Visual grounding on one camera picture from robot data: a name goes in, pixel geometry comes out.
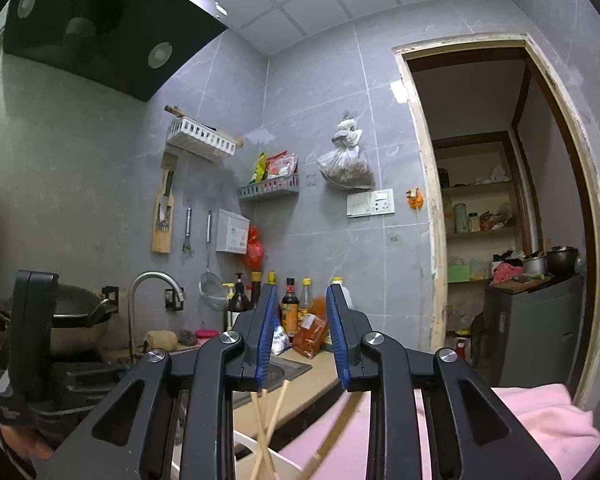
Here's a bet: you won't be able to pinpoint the wooden chopstick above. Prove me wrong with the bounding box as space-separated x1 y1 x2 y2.
250 379 291 480
250 391 277 480

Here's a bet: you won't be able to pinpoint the row of sauce bottles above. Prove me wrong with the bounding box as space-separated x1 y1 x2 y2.
224 271 357 341

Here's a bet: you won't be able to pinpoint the metal peeler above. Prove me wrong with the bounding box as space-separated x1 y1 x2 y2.
182 207 196 261

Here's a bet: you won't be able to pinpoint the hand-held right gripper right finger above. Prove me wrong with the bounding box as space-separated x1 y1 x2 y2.
325 282 563 480

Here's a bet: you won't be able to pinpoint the red bottle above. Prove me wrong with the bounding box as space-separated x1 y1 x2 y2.
454 330 474 362

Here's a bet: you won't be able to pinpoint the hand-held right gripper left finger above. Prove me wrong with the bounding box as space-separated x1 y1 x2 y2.
30 282 281 480

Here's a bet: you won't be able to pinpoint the chrome faucet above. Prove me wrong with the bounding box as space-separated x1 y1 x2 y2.
127 270 187 367

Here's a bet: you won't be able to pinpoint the grey cabinet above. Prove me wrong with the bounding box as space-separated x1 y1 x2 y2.
481 274 587 389

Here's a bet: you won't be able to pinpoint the red cloth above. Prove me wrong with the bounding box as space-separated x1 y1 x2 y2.
491 261 524 287

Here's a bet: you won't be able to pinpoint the bunch of snack packets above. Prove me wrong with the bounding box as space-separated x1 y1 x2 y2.
249 151 299 184

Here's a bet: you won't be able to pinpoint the metal wok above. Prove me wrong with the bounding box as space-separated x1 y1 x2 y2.
0 283 119 357

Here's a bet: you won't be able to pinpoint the beige kitchen counter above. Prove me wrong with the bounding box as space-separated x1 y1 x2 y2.
230 345 343 442

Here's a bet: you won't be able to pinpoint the white wall basket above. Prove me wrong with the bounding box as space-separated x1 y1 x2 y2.
166 117 239 164

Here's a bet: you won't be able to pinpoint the wooden slicer board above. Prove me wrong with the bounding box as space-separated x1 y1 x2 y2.
151 152 179 255

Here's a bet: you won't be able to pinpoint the small metal pot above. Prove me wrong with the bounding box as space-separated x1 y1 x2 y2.
521 255 549 278

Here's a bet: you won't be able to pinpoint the orange chili packet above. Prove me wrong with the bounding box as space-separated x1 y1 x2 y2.
294 309 329 359

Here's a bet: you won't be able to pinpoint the wooden pantry shelves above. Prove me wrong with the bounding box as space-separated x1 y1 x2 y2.
431 131 527 353

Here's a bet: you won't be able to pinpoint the metal mesh strainer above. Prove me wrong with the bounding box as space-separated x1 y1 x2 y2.
198 210 231 312

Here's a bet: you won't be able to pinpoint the white wall box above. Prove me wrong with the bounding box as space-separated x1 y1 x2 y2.
215 208 252 255

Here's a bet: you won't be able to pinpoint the pink floral cloth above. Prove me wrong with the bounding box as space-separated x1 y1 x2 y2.
280 382 600 480

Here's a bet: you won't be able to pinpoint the hanging bag of dried food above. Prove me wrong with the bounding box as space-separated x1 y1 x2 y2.
316 109 376 192

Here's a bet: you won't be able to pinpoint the black range hood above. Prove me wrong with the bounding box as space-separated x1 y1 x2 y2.
2 0 232 104

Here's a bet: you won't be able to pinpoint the grey wall shelf basket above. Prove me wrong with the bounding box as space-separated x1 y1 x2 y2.
238 173 301 204

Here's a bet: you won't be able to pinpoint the person's left hand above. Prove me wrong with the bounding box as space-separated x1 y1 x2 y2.
0 394 57 462

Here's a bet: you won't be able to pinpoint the wooden door frame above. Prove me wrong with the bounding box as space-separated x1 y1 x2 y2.
391 32 600 411

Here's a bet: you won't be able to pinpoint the white wall socket panel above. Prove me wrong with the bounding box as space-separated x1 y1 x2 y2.
346 188 395 219

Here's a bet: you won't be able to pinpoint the red plastic bag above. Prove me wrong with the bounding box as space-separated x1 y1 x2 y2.
244 225 267 271

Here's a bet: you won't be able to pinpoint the dark metal bowl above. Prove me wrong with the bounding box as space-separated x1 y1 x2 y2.
546 245 579 276

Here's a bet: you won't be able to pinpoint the white utensil container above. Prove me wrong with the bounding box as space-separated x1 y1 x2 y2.
232 430 306 480

